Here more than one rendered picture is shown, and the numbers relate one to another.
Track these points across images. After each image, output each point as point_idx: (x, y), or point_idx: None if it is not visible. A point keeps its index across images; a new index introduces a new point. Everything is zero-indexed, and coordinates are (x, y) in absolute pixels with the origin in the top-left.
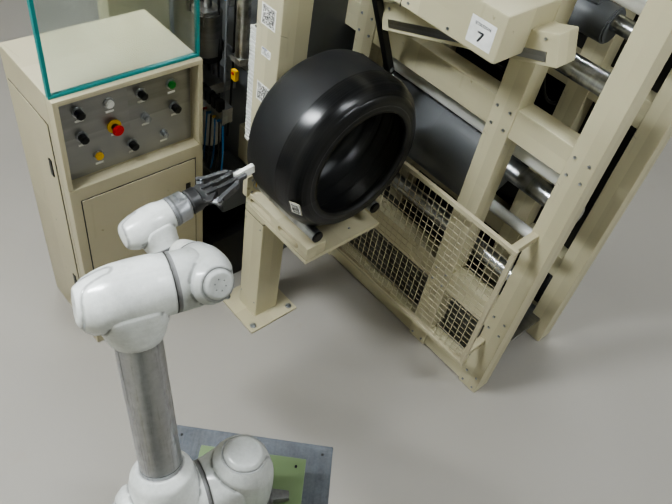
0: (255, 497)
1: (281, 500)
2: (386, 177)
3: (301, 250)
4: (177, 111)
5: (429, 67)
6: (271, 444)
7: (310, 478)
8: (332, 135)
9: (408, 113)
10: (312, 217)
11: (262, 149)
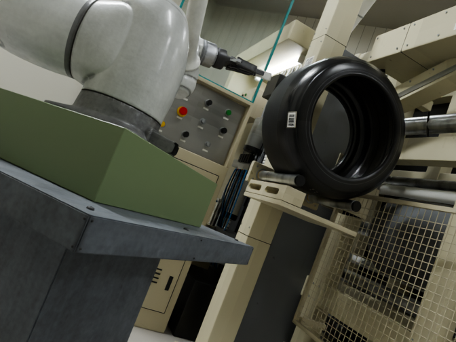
0: (144, 34)
1: (163, 143)
2: (372, 172)
3: (280, 191)
4: (223, 130)
5: (415, 148)
6: None
7: (207, 231)
8: (338, 66)
9: (400, 112)
10: (302, 142)
11: (279, 89)
